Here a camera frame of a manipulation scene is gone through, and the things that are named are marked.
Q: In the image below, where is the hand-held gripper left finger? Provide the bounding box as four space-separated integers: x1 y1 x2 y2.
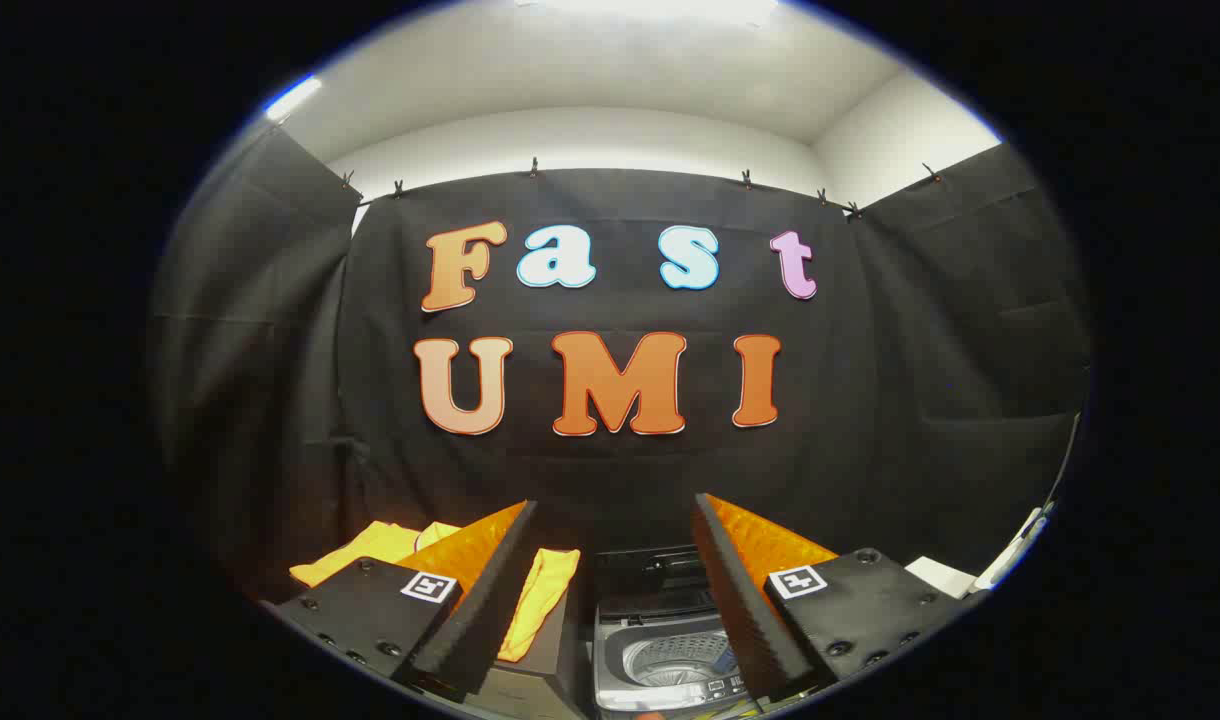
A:
270 500 541 701

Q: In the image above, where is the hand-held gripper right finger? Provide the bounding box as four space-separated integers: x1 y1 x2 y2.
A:
692 492 981 701

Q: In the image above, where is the grey washing machine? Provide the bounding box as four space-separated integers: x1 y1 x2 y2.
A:
595 588 763 714

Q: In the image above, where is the yellow polo shirt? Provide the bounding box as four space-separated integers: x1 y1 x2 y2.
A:
290 520 581 663

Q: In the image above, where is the row of black cloth clips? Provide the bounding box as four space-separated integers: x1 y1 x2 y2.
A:
340 157 943 219

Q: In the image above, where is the white cable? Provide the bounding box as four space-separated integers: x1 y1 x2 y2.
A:
975 410 1083 591

